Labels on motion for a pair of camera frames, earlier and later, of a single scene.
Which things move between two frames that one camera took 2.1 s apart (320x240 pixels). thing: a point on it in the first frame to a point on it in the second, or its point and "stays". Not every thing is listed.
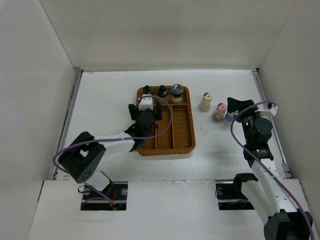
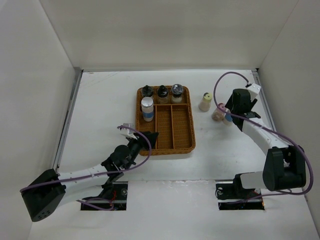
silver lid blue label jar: x=228 y=118 stays
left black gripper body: x=148 y=134 to x=134 y=146
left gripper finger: x=158 y=111 to x=152 y=136
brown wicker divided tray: x=175 y=134 stays
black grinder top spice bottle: x=177 y=90 stays
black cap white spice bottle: x=147 y=91 stays
